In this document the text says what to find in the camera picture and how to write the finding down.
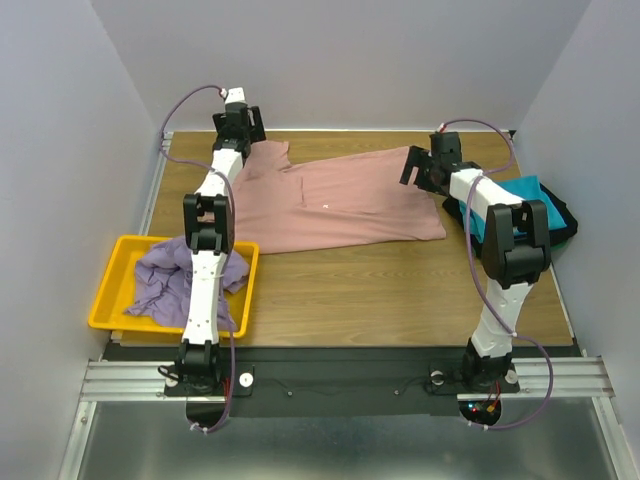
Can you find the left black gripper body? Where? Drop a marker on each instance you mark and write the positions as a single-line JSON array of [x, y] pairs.
[[255, 125]]

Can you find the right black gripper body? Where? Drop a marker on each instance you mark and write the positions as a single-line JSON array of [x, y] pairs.
[[422, 170]]

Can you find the pink graphic t-shirt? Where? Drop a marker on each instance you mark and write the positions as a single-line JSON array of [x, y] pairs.
[[345, 201]]

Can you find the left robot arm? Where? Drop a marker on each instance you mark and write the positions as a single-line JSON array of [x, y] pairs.
[[209, 223]]

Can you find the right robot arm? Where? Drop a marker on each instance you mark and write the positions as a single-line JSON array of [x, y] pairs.
[[515, 251]]

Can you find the black folded t-shirt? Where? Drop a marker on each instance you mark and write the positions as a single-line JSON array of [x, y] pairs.
[[456, 210]]

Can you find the teal folded t-shirt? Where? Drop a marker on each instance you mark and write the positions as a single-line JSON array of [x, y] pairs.
[[528, 188]]

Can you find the green folded t-shirt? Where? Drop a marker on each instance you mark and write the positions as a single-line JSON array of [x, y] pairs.
[[559, 246]]

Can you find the lavender t-shirt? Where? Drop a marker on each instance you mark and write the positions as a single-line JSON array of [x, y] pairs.
[[163, 279]]

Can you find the yellow plastic tray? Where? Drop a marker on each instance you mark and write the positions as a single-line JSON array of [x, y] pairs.
[[117, 288]]

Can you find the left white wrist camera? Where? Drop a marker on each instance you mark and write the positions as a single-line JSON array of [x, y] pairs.
[[233, 96]]

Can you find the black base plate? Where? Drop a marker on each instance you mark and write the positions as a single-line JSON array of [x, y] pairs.
[[288, 382]]

